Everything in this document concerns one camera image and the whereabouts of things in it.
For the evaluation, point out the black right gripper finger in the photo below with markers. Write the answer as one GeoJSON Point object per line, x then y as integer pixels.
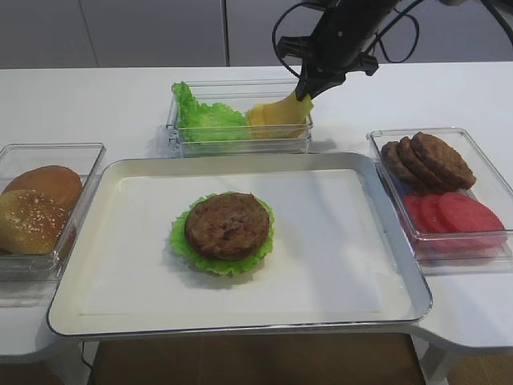
{"type": "Point", "coordinates": [321, 82]}

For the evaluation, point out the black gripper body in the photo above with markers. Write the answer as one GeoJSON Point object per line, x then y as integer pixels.
{"type": "Point", "coordinates": [336, 45]}

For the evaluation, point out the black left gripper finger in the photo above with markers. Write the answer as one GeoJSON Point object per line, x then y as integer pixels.
{"type": "Point", "coordinates": [308, 82]}

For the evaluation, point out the yellow cheese slice stack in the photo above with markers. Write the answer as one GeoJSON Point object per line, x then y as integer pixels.
{"type": "Point", "coordinates": [261, 129]}

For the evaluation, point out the clear bin lettuce and cheese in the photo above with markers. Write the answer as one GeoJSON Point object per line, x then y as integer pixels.
{"type": "Point", "coordinates": [241, 95]}

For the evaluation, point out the green lettuce in bin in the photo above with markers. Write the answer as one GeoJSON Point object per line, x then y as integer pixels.
{"type": "Point", "coordinates": [202, 122]}

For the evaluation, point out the green lettuce leaf under patty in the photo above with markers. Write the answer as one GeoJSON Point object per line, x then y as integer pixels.
{"type": "Point", "coordinates": [180, 246]}

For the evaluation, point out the rear brown patty in bin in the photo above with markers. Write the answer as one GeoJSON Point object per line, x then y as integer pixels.
{"type": "Point", "coordinates": [390, 157]}

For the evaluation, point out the brown patty in bin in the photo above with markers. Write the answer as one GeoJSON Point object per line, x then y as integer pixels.
{"type": "Point", "coordinates": [413, 163]}
{"type": "Point", "coordinates": [390, 157]}
{"type": "Point", "coordinates": [443, 160]}

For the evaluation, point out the middle brown patty in bin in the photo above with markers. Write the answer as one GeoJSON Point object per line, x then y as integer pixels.
{"type": "Point", "coordinates": [413, 163]}

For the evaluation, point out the brown patty on tray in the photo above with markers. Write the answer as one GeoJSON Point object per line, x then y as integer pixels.
{"type": "Point", "coordinates": [228, 226]}

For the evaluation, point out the front brown patty in bin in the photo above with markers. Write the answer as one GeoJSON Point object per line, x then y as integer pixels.
{"type": "Point", "coordinates": [443, 160]}

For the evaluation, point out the middle red tomato slice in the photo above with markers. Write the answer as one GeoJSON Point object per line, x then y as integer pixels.
{"type": "Point", "coordinates": [431, 214]}

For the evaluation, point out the red tomato slice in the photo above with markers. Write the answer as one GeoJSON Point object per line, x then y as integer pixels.
{"type": "Point", "coordinates": [413, 207]}
{"type": "Point", "coordinates": [464, 214]}
{"type": "Point", "coordinates": [431, 214]}

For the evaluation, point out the rear red tomato slice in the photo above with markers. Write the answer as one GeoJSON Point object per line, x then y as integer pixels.
{"type": "Point", "coordinates": [413, 207]}

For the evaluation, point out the silver metal tray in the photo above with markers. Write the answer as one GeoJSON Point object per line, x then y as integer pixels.
{"type": "Point", "coordinates": [339, 255]}

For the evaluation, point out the clear bin patties and tomato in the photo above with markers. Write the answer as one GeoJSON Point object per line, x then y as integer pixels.
{"type": "Point", "coordinates": [443, 253]}

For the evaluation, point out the front red tomato slice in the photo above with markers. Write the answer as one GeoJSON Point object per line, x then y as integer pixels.
{"type": "Point", "coordinates": [464, 214]}

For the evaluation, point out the plain orange bun bottom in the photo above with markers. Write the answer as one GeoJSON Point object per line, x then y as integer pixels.
{"type": "Point", "coordinates": [60, 183]}

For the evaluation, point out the clear bin with buns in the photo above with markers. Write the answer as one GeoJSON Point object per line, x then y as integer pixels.
{"type": "Point", "coordinates": [82, 158]}

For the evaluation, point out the sesame bun top right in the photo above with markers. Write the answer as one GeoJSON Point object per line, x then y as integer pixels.
{"type": "Point", "coordinates": [31, 222]}

